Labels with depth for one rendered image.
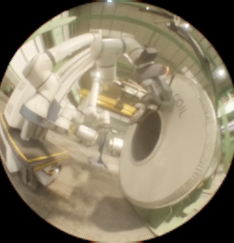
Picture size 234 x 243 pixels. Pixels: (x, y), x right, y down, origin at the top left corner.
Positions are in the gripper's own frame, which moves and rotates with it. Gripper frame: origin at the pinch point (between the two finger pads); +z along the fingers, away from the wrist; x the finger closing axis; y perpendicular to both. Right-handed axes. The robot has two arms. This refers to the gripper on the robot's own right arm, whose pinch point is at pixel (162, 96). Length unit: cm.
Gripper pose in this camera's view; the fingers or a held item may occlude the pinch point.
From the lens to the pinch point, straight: 32.2
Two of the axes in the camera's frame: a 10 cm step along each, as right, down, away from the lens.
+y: 0.1, -1.0, 9.9
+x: -9.1, 4.2, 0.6
